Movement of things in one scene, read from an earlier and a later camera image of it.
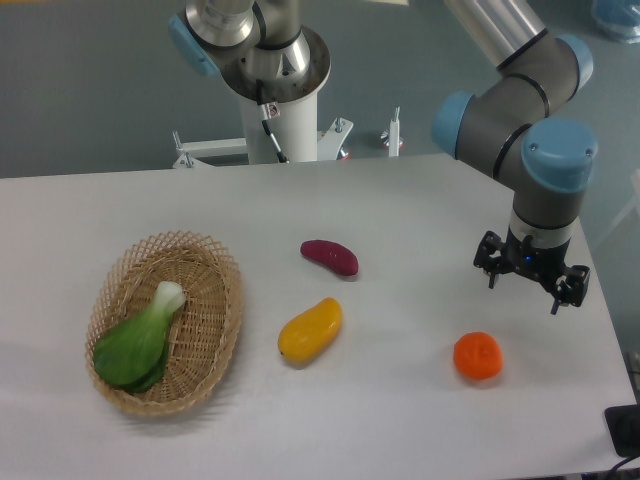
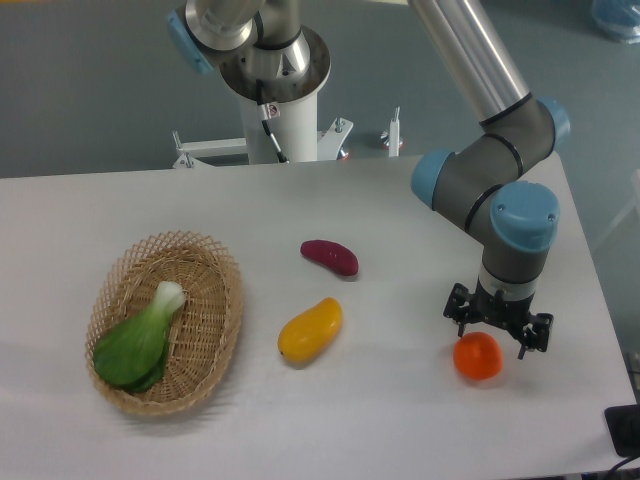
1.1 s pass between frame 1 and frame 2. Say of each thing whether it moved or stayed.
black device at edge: stayed
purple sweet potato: stayed
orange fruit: stayed
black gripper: moved
